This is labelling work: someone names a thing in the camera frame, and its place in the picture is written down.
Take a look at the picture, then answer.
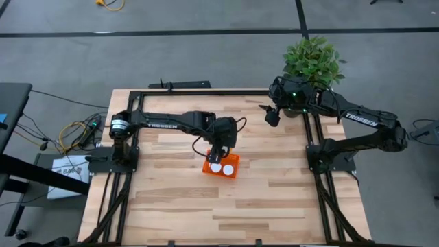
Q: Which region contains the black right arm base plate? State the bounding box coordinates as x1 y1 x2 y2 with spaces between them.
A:
306 143 357 172

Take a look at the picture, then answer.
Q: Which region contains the yellow coiled cable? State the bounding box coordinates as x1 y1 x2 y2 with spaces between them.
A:
13 121 89 154

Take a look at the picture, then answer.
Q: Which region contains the orange plastic basket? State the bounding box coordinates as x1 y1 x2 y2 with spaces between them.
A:
201 149 241 180

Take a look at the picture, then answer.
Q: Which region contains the green potted plant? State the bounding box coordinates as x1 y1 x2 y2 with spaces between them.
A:
281 36 346 119

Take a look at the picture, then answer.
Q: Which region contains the yellow extension cable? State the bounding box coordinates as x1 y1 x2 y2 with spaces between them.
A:
95 0 126 12

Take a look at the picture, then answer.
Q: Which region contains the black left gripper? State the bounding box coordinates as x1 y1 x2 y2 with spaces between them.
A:
207 116 239 164

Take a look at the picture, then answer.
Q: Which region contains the black metal table frame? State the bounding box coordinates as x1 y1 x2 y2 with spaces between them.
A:
82 89 370 247

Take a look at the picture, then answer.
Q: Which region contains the white printed paper sheet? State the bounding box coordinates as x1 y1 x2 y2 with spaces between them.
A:
47 156 91 200

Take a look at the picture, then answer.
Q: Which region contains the black power strip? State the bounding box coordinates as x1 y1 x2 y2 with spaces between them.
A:
79 117 103 147

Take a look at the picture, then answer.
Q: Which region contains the black desk beam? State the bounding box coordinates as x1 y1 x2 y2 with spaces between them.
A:
0 153 91 196

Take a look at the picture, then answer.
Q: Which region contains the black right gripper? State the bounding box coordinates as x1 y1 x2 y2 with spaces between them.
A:
259 77 316 127

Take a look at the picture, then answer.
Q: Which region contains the black router with antennas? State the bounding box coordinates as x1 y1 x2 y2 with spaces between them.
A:
148 78 213 89

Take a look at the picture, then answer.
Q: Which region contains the grey desk top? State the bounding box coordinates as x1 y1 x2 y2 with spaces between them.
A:
0 82 34 155

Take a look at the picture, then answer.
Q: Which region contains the long black cable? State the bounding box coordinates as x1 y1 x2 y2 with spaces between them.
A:
30 89 110 110

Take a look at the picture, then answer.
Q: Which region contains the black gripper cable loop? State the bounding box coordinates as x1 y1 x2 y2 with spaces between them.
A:
191 116 248 158

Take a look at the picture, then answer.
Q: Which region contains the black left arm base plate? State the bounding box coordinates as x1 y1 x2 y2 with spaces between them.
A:
88 146 140 173

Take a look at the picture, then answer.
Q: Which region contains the black chair part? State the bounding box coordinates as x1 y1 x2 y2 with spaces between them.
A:
19 236 71 247

